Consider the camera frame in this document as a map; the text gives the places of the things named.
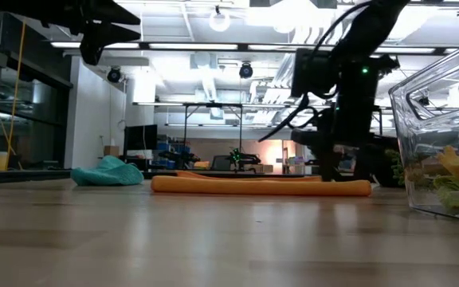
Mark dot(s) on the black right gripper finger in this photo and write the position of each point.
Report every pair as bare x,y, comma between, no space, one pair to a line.
365,163
326,163

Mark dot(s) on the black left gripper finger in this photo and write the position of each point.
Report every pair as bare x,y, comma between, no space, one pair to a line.
118,35
122,16

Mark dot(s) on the orange microfiber towel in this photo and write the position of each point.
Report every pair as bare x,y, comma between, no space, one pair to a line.
253,187

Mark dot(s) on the green microfiber towel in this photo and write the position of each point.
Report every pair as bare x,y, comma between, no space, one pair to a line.
456,201

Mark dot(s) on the teal microfiber towel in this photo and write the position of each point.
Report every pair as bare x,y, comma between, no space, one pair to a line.
108,173

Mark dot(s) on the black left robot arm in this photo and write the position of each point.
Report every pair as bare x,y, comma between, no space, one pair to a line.
14,6

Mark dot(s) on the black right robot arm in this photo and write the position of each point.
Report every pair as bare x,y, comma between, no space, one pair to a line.
357,99

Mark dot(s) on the black background robot arm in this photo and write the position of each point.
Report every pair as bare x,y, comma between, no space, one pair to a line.
235,157
177,156

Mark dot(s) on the person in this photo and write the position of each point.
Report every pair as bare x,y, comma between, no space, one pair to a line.
343,161

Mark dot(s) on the potted green plant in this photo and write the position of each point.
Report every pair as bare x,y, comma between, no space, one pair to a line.
385,175

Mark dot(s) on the clear plastic bin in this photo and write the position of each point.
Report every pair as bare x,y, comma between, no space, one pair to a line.
417,167

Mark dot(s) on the beige box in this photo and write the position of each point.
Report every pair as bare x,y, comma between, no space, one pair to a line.
267,168

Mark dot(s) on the round white pendant lamp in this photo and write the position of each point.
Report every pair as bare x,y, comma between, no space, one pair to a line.
219,22

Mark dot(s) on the black monitor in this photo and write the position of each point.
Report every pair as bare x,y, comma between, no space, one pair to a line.
140,137

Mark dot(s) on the grey box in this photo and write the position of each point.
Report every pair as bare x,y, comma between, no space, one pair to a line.
220,163

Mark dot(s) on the cardboard box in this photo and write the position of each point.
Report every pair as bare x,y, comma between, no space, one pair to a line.
111,150

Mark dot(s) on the blue storage rack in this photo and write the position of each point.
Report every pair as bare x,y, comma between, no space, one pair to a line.
162,145

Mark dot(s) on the black ceiling light track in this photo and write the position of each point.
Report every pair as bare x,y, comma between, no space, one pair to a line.
243,47

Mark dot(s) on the black metal frame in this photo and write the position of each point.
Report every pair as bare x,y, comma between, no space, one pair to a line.
380,119
240,131

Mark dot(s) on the black ceiling camera cluster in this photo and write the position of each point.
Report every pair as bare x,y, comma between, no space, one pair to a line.
389,64

